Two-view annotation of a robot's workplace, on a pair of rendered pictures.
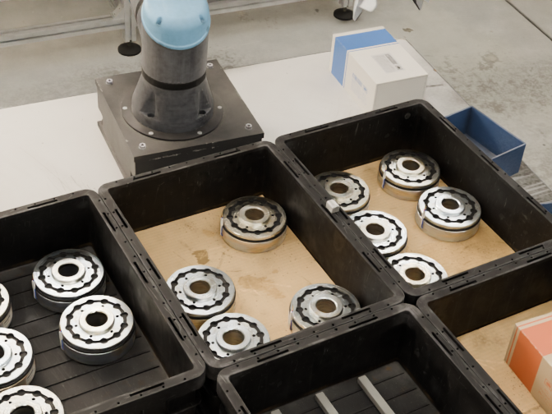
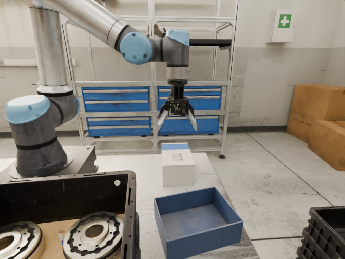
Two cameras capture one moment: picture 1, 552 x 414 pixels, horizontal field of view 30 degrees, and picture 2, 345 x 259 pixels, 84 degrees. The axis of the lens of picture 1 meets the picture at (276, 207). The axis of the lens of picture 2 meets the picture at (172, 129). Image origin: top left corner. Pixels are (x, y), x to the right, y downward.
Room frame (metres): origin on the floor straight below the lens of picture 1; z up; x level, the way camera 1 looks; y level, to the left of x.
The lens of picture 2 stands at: (1.20, -0.44, 1.15)
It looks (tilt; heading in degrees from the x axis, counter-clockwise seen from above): 20 degrees down; 23
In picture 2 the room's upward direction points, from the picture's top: straight up
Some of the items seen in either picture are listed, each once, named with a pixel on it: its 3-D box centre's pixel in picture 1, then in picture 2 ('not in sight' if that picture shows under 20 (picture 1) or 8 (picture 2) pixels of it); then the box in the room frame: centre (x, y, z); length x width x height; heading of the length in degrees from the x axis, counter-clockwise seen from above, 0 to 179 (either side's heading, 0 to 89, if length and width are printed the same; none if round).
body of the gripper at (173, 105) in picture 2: not in sight; (177, 97); (1.83, -0.20, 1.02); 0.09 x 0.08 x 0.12; 27
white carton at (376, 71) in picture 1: (376, 71); (176, 162); (1.86, -0.19, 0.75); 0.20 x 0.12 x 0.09; 27
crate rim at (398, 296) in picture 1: (244, 246); not in sight; (1.09, 0.04, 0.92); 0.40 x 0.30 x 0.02; 32
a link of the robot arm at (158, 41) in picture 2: not in sight; (146, 50); (1.79, -0.11, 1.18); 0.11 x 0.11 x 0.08; 19
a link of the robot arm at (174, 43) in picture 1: (174, 30); (33, 118); (1.58, 0.20, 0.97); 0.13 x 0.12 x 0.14; 19
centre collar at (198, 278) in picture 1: (200, 287); not in sight; (1.05, 0.10, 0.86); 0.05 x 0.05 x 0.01
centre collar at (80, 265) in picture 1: (68, 271); not in sight; (1.06, 0.29, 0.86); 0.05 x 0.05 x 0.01
